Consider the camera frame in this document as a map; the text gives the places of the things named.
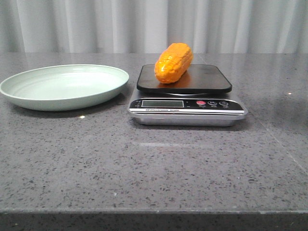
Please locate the orange corn cob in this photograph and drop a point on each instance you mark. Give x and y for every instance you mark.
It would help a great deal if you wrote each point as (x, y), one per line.
(173, 62)

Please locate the silver black kitchen scale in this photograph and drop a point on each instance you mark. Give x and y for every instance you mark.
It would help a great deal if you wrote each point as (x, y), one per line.
(202, 97)

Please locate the pale green plate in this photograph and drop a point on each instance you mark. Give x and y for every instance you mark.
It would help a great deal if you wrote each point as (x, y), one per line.
(64, 87)

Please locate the white pleated curtain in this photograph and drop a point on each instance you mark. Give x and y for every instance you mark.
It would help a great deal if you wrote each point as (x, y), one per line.
(149, 26)

